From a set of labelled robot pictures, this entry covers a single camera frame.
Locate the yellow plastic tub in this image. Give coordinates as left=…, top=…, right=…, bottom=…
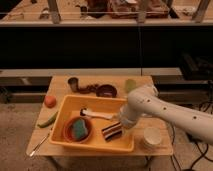
left=50, top=95, right=134, bottom=153

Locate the striped whiteboard eraser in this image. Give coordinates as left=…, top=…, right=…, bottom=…
left=101, top=122, right=123, bottom=141

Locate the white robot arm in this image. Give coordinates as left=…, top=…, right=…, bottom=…
left=119, top=85, right=213, bottom=145

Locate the purple bowl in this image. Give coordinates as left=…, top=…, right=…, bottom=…
left=96, top=84, right=117, bottom=98

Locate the red bowl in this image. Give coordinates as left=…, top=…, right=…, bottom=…
left=62, top=117, right=93, bottom=143

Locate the dark grape bunch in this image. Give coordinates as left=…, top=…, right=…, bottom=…
left=78, top=84, right=99, bottom=94

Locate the green plastic cup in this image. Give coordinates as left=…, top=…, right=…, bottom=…
left=125, top=79, right=136, bottom=93

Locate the metal cup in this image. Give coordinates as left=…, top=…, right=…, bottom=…
left=68, top=77, right=79, bottom=92

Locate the green sponge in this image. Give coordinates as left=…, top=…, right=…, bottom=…
left=72, top=119, right=88, bottom=141

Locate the orange tomato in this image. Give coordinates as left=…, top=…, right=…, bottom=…
left=44, top=95, right=57, bottom=108

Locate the green cucumber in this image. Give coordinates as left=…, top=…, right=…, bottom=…
left=37, top=111, right=58, bottom=128

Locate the wooden table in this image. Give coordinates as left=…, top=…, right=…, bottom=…
left=35, top=76, right=173, bottom=157

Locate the white handled brush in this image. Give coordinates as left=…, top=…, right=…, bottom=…
left=80, top=109, right=117, bottom=120

